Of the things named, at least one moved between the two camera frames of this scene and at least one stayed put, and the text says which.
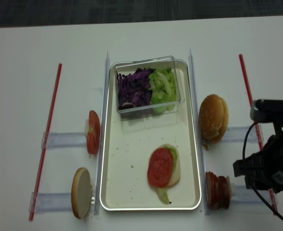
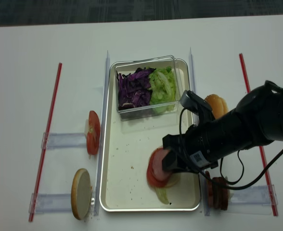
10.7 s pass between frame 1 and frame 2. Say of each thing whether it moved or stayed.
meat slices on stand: stayed
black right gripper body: moved
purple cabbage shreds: stayed
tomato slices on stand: stayed
